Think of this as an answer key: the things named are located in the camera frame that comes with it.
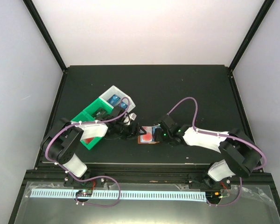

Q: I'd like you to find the brown leather card holder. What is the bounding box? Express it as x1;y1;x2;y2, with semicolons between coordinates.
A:
138;125;161;144

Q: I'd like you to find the white bin with blue cards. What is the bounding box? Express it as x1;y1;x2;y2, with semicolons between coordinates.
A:
99;85;136;112

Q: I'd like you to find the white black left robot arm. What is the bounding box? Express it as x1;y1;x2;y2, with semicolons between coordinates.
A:
40;106;145;186

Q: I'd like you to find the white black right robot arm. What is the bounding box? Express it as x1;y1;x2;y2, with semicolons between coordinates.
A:
153;115;265;188

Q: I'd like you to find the black VIP card stack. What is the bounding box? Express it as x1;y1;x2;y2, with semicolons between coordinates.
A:
92;108;107;119

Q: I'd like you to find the blue VIP card front stack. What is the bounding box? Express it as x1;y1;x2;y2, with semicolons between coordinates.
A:
119;101;128;109

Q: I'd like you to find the blue vip card stack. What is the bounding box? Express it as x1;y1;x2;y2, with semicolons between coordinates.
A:
107;94;121;106
119;101;128;109

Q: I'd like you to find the green bin with black cards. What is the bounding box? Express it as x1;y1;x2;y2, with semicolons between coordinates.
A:
83;98;113;121

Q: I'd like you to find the blue VIP card rear stack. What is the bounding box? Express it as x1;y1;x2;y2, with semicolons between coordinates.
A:
107;94;121;106

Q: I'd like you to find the red white card stack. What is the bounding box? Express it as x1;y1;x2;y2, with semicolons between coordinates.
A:
84;138;93;145

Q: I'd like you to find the left controller circuit board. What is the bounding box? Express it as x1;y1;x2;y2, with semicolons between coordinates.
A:
75;189;92;197

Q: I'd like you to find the controller circuit board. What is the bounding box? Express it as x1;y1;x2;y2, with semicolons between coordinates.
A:
205;191;230;199
75;189;92;197

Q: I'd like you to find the right controller circuit board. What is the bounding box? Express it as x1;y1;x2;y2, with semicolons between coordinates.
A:
205;191;230;199

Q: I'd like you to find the clear acrylic front panel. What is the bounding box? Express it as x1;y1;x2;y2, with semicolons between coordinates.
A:
11;182;280;224

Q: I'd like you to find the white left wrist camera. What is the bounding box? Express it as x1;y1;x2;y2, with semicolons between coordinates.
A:
128;113;137;121

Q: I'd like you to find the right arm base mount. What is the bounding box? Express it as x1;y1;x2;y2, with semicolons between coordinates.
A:
187;173;231;191

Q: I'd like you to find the white slotted cable duct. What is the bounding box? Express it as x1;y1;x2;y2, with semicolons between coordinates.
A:
30;189;207;202

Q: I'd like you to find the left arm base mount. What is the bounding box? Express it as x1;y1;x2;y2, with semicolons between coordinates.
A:
63;171;107;187

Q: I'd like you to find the black aluminium frame rail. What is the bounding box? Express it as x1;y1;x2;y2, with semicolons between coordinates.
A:
25;163;273;187

